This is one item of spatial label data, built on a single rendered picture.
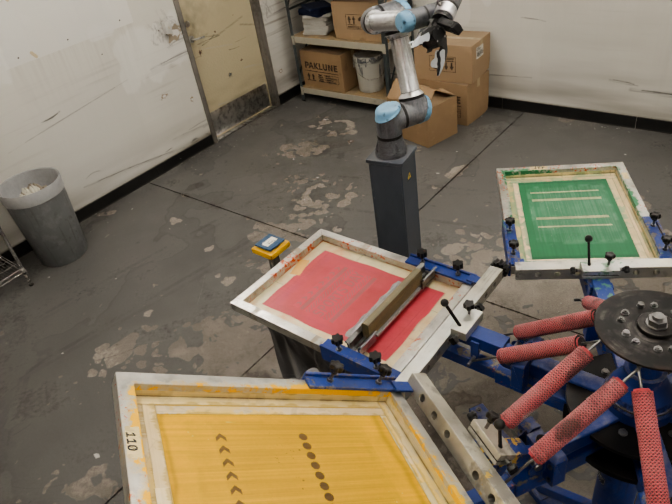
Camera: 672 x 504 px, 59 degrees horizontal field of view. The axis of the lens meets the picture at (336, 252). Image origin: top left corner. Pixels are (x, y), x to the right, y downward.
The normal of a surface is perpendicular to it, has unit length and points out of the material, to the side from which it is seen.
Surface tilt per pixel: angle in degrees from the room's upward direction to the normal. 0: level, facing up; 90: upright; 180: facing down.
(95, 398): 0
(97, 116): 90
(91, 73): 90
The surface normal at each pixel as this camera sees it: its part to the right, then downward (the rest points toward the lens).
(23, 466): -0.14, -0.80
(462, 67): -0.54, 0.55
